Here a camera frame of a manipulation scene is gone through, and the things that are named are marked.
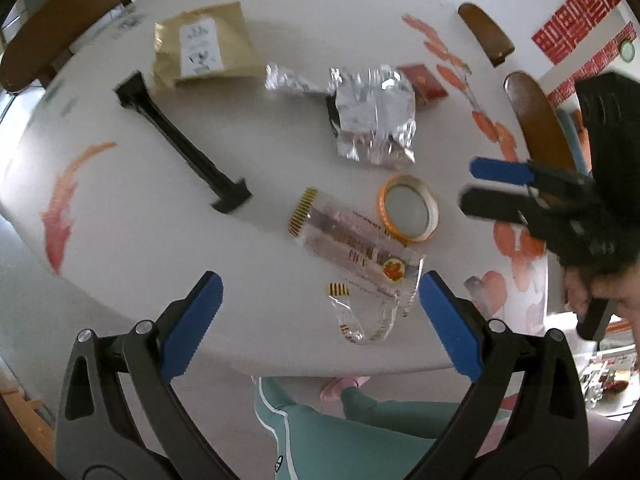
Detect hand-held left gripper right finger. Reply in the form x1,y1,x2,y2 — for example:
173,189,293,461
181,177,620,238
410,270,591,480

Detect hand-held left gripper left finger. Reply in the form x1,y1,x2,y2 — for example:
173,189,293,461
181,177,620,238
56,271,236,480

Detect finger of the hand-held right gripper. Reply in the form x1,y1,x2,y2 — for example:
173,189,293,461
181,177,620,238
469,156,596,196
459,187,601,241

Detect clear plastic wrapper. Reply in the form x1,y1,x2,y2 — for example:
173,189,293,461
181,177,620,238
287,187,426,346

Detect person's right hand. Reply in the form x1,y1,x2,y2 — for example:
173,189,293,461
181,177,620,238
564,266,640,318

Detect teal sofa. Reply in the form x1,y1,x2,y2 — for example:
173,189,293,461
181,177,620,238
559,109,596,176

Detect brown wooden chair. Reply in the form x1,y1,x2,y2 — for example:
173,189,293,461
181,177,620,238
0,0,166,93
502,71,588,176
457,2,516,67

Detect orange tape roll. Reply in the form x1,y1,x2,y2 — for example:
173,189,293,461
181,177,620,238
377,175,441,245

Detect small red box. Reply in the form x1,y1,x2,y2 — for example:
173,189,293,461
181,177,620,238
397,63,447,110

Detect pink slipper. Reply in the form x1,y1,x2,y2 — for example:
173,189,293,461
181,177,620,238
320,376,371,402

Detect silver foil bag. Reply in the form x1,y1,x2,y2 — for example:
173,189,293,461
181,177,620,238
265,62,417,170

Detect teal pants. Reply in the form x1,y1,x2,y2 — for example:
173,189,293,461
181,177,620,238
252,375,501,480

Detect black plastic bar tool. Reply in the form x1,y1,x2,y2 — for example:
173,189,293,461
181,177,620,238
114,71,253,214

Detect beige paper bag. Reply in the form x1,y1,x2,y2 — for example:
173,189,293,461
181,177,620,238
152,1,266,90

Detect red paper wall decoration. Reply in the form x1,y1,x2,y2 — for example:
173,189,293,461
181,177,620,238
531,0,623,53
550,22,638,67

